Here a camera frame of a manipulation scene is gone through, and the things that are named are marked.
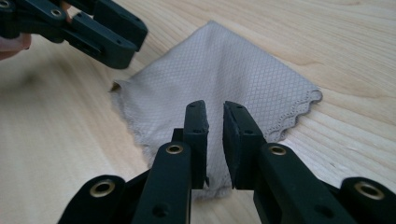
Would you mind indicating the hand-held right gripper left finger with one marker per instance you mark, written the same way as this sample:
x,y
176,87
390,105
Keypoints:
x,y
168,186

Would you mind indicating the scalloped wiping cloth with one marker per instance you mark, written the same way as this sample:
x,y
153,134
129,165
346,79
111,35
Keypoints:
x,y
218,77

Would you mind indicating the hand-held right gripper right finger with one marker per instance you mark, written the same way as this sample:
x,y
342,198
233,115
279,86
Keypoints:
x,y
280,186

